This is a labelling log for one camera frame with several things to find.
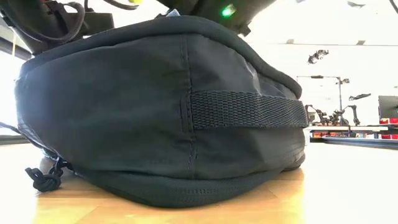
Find dark window beam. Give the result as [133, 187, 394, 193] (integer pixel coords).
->
[0, 35, 34, 62]

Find background camera gantry post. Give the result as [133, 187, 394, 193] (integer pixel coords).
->
[297, 74, 351, 125]

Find black background monitor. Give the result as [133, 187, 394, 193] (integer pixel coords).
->
[377, 95, 398, 121]

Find navy blue backpack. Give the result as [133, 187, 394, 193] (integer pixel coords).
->
[0, 15, 310, 208]

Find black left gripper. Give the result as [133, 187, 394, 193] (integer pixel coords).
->
[81, 11, 116, 37]

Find background robot arms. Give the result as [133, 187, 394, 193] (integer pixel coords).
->
[304, 104, 361, 127]

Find background work table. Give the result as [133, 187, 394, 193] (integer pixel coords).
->
[304, 125, 398, 139]

